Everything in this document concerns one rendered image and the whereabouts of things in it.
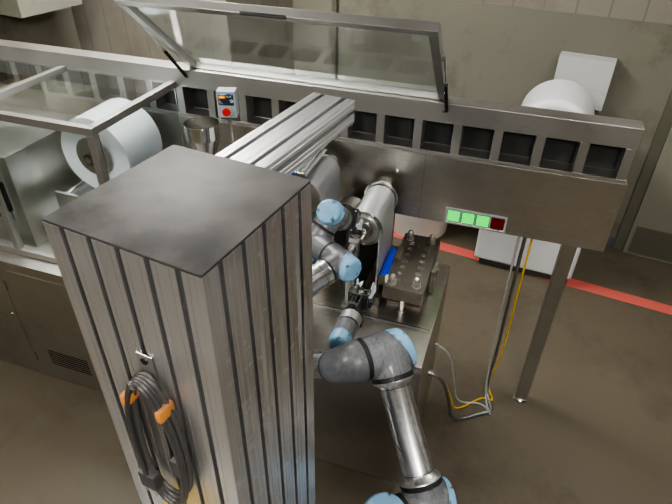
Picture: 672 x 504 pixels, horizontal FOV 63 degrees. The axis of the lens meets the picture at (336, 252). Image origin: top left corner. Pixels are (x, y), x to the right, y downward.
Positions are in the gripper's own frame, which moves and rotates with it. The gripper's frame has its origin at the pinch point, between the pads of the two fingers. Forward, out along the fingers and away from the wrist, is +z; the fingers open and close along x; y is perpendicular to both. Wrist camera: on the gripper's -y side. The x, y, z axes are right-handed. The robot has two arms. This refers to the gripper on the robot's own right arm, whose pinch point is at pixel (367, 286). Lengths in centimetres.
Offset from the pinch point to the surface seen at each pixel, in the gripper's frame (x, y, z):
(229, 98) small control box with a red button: 59, 60, 15
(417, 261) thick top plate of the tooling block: -13.4, -5.9, 29.9
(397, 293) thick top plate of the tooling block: -9.9, -8.3, 9.5
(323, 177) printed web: 25.7, 29.9, 22.5
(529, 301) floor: -74, -109, 151
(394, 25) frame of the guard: -1, 91, 9
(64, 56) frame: 160, 56, 46
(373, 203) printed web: 5.3, 22.3, 22.7
